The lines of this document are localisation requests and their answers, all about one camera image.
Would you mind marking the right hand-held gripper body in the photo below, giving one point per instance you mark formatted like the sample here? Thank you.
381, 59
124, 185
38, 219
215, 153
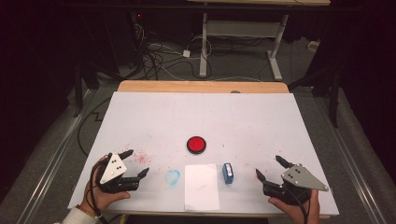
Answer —
300, 177

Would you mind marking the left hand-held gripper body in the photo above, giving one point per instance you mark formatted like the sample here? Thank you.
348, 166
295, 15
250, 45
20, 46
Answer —
113, 169

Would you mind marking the blue stamp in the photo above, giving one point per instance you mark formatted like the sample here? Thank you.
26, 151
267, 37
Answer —
228, 173

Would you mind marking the person's left hand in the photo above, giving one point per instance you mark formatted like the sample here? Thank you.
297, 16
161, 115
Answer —
102, 200

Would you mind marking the person's right hand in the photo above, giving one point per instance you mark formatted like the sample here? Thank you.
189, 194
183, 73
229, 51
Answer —
294, 215

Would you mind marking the white paper sheet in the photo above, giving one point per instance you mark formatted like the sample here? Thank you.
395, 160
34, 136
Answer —
201, 186

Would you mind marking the round red ink pad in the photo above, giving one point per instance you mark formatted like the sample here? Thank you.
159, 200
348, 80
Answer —
196, 145

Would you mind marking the white board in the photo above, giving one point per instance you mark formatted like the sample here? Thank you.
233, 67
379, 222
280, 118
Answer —
218, 118

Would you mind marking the black stand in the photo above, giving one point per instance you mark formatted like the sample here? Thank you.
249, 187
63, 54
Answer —
334, 93

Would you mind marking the wooden table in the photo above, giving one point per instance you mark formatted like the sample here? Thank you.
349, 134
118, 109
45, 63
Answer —
186, 86

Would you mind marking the white power adapter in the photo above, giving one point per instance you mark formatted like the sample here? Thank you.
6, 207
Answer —
186, 53

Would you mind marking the metal floor rail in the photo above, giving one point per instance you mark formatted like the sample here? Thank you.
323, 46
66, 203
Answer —
342, 146
59, 149

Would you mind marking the white metal desk frame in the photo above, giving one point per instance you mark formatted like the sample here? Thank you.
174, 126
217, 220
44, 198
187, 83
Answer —
243, 28

